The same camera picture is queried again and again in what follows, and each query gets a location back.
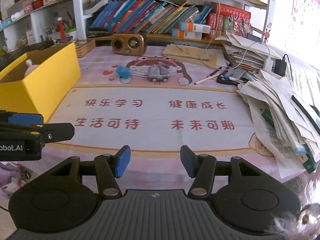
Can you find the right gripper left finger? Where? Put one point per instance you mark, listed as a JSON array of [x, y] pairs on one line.
[[110, 167]]

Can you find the black power adapter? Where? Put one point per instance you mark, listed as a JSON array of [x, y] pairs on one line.
[[280, 67]]

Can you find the orange white medicine box lower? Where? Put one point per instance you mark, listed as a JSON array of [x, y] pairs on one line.
[[186, 34]]

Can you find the wooden chess board box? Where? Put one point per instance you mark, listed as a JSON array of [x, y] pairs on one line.
[[83, 47]]

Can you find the grey toy car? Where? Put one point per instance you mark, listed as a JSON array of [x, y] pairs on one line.
[[158, 72]]

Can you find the red thick dictionary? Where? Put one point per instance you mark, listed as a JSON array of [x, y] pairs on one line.
[[228, 11]]

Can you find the green lid white jar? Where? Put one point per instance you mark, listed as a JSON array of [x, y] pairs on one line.
[[71, 34]]

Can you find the brown retro radio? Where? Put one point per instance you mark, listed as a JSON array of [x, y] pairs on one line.
[[132, 44]]

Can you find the blue crumpled wrapper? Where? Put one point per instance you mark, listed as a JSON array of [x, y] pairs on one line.
[[123, 72]]

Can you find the yellow cardboard box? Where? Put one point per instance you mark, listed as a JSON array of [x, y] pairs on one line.
[[43, 89]]

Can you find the pink plush pig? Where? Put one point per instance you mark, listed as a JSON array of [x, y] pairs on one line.
[[30, 67]]

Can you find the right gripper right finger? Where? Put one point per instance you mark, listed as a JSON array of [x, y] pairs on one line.
[[201, 168]]

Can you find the pink pencil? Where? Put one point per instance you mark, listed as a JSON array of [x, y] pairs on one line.
[[206, 79]]

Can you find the stack of papers right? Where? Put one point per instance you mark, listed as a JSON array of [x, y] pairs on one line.
[[286, 127]]

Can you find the row of leaning books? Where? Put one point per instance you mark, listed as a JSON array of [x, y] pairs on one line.
[[147, 16]]

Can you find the orange white medicine box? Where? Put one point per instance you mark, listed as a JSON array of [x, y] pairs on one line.
[[186, 34], [194, 27]]

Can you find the orange white medicine box upper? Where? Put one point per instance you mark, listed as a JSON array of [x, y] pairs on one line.
[[194, 27]]

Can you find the brown paper envelopes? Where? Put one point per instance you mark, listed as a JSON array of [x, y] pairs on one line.
[[212, 58]]

